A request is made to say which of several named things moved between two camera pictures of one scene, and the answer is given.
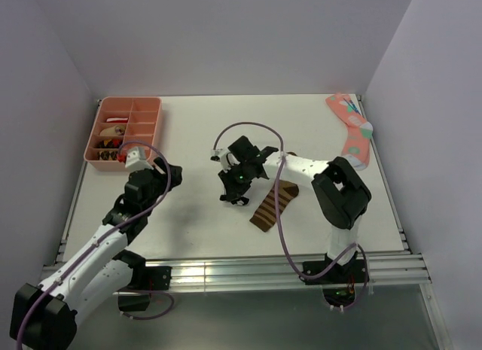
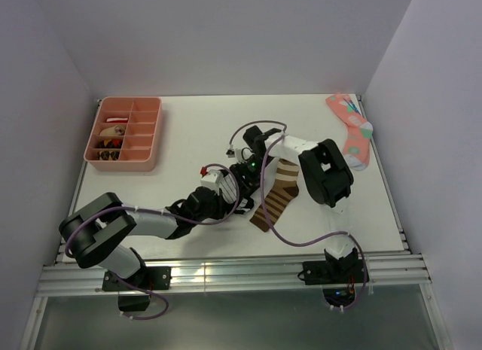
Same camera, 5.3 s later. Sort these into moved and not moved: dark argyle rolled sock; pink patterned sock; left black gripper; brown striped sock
Moved: left black gripper
Not moved: pink patterned sock; dark argyle rolled sock; brown striped sock
